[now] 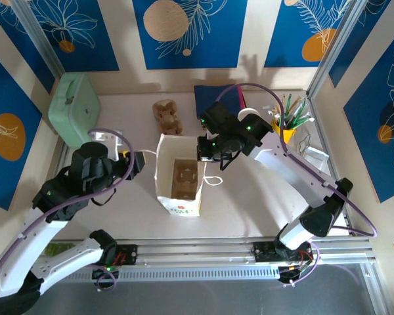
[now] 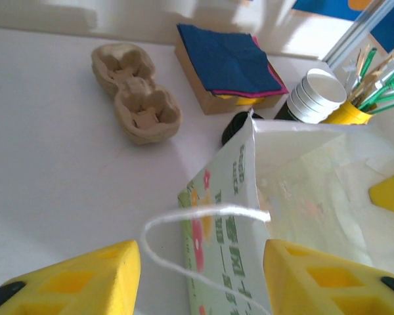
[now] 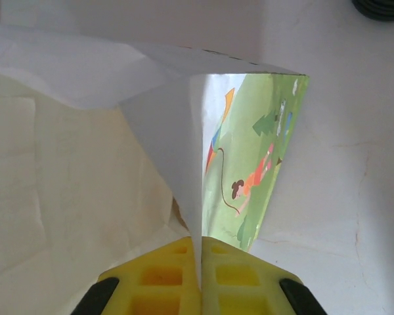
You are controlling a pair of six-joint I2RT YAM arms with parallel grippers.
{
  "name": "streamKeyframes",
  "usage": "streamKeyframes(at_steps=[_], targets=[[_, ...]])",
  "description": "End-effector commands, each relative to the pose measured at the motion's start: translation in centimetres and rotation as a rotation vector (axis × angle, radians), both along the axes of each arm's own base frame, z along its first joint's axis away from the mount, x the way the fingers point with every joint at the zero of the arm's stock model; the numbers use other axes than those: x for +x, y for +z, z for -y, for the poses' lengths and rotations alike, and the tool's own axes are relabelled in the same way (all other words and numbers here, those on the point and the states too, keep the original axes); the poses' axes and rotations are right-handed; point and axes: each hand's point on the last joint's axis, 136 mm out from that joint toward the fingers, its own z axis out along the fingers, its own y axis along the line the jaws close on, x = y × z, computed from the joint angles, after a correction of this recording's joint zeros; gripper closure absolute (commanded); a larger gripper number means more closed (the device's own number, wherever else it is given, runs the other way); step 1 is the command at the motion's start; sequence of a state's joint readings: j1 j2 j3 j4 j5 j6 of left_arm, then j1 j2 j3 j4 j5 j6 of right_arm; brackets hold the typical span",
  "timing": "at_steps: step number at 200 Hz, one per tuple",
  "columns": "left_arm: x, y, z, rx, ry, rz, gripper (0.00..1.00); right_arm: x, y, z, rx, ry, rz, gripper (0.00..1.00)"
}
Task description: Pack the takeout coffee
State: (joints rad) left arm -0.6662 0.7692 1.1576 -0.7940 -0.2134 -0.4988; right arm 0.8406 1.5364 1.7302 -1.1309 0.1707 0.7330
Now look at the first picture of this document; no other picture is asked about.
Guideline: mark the white paper bag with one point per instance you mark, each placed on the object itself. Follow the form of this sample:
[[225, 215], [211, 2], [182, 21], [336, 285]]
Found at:
[[180, 210]]

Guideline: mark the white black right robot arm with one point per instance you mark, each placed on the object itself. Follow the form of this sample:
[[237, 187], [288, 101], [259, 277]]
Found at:
[[292, 174]]

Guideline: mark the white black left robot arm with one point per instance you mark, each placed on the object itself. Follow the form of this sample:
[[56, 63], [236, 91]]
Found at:
[[26, 249]]

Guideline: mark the white black paper cup stack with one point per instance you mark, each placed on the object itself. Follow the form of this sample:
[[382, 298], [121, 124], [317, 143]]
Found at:
[[248, 113]]

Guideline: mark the white wrapped straw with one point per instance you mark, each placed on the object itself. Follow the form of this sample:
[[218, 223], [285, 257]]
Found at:
[[267, 107], [311, 120]]

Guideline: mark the navy blue napkin stack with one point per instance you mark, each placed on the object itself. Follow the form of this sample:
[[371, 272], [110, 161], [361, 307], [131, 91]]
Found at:
[[207, 93]]

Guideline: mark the wooden stirrer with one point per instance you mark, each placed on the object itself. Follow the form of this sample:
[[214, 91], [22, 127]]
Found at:
[[276, 111]]

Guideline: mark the yellow plastic bucket holder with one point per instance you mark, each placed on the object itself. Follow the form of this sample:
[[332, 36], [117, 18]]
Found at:
[[287, 134]]

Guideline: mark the mint green carry case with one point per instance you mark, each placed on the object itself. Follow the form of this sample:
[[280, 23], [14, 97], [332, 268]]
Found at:
[[74, 108]]

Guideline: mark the thin green stirrer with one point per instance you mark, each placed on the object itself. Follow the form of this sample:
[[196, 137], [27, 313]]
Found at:
[[288, 103]]

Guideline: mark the green wrapped straw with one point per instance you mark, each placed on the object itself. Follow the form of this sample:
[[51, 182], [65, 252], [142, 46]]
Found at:
[[300, 110], [303, 120]]

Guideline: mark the clear plastic tray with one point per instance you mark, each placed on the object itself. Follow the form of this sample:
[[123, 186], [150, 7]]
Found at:
[[315, 160]]

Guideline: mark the green sticker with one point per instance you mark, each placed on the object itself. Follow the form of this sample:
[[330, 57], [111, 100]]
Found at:
[[57, 250]]

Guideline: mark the black controller board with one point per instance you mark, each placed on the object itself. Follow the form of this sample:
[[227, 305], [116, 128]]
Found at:
[[290, 272], [106, 271]]

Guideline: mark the grey metal sheet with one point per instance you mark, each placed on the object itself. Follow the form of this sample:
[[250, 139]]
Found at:
[[197, 298]]

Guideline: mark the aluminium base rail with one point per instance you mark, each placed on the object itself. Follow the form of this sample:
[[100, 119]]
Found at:
[[197, 251]]

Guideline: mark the aluminium frame post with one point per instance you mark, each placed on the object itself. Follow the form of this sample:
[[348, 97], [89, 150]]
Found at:
[[39, 36], [335, 49]]

